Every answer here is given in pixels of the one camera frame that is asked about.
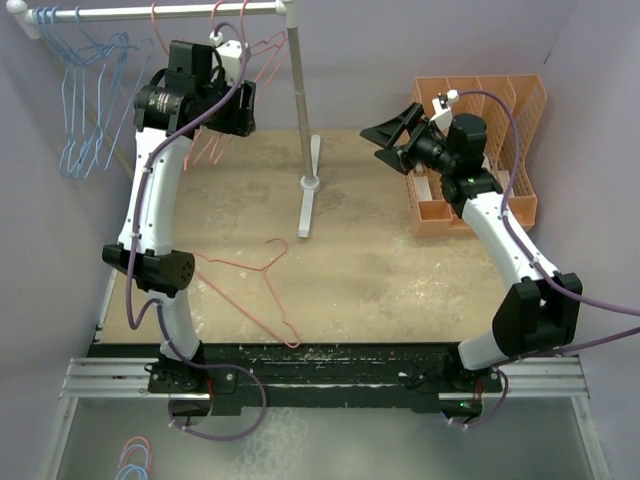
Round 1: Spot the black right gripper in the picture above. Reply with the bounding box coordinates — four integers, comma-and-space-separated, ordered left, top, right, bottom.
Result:
361, 102, 457, 176

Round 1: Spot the pink wire hanger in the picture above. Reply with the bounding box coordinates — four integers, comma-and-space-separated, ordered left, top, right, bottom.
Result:
249, 29, 289, 96
149, 3, 174, 56
194, 237, 303, 349
183, 30, 289, 170

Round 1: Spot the blue wire hanger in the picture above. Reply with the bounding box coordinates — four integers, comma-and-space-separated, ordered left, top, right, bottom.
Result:
75, 6, 155, 179
49, 7, 146, 179
33, 7, 126, 176
42, 7, 136, 179

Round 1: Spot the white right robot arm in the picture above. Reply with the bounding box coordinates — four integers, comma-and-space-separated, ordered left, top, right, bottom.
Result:
360, 103, 582, 391

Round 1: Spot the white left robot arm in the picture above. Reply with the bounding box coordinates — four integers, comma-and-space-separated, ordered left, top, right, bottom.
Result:
102, 40, 255, 392

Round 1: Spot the orange plastic file organizer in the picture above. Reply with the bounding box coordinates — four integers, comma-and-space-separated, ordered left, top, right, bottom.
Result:
406, 75, 547, 238

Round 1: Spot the white clothes rack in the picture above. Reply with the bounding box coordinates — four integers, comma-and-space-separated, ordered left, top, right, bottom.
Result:
3, 0, 324, 247

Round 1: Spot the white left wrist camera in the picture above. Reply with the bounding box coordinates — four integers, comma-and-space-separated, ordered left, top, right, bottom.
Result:
209, 32, 242, 86

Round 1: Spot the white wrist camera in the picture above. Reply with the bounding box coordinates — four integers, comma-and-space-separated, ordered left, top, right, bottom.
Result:
431, 89, 459, 131
209, 32, 242, 86

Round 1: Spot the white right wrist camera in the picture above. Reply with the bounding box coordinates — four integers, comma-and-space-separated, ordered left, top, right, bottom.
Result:
431, 89, 459, 131

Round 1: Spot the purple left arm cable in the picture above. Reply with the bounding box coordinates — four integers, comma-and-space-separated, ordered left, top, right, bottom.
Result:
124, 22, 269, 444

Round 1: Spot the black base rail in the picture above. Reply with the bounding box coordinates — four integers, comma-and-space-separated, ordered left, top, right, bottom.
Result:
88, 342, 502, 416

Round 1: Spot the aluminium frame rail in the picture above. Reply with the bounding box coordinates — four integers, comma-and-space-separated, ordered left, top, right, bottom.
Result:
62, 358, 589, 408

